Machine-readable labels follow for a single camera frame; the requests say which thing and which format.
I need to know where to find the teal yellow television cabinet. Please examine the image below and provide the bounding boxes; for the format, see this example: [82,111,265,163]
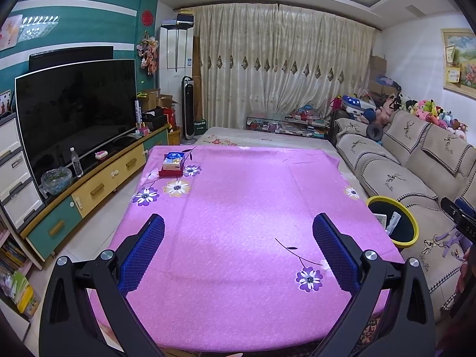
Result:
[20,124,172,261]

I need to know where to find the blue white tissue box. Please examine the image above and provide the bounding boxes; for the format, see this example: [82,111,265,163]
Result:
[162,151,186,168]

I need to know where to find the black storage box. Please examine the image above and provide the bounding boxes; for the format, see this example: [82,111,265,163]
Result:
[143,106,168,129]

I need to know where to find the pink flowered tablecloth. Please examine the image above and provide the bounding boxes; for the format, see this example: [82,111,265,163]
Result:
[89,145,404,354]

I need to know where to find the shelf of books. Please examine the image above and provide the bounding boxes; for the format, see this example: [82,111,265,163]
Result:
[0,227,41,317]

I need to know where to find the white standing air conditioner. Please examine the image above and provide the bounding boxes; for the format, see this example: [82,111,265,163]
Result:
[159,13,196,131]

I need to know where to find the flowered mattress cover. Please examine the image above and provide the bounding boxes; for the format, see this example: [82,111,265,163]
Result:
[195,126,369,198]

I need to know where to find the large curved television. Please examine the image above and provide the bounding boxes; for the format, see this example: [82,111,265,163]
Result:
[15,59,138,194]

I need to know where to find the cream patterned curtain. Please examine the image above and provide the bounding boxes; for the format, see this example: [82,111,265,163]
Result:
[191,4,376,131]

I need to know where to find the white plastic drawer unit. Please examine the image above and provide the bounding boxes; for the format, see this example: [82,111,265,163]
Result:
[0,113,45,231]

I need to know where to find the low glass table with books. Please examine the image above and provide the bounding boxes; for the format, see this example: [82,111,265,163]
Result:
[245,109,331,136]

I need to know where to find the blue white star bag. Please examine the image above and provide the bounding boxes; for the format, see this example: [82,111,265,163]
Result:
[340,95,376,120]

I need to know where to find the beige sofa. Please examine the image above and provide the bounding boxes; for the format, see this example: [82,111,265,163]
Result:
[331,109,476,324]

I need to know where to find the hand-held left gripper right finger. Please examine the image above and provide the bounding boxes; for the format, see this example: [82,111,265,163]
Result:
[312,214,436,357]

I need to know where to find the hanging flower decoration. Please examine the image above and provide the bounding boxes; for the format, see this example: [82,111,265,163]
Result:
[136,35,160,76]

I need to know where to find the framed landscape picture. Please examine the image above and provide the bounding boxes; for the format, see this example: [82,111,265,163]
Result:
[441,28,476,99]

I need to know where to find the pale wall poster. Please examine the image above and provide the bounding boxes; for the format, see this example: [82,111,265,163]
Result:
[0,14,24,51]

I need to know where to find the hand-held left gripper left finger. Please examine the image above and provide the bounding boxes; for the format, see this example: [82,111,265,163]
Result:
[39,214,166,357]

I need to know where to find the row of plush toys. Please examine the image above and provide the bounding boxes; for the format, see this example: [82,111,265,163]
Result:
[375,93,471,141]

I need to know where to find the yellow rimmed black trash bin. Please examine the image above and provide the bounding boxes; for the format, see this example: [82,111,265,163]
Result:
[366,196,420,250]

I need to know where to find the black tower fan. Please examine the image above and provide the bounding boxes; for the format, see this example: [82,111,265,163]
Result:
[181,76,198,145]

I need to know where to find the clear water bottle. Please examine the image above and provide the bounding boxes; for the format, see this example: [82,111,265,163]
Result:
[71,147,84,178]

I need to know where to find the glass bowl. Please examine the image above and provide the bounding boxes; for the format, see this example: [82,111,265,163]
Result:
[41,167,73,196]

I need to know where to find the open cardboard boxes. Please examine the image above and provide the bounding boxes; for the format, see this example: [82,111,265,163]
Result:
[137,89,173,110]

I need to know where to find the stack of cardboard boxes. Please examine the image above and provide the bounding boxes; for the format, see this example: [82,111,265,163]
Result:
[368,56,387,93]

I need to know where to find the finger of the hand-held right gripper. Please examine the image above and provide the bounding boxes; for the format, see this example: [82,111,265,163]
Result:
[441,197,476,239]

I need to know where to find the crystal wall decoration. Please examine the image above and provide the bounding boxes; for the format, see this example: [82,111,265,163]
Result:
[20,15,60,41]

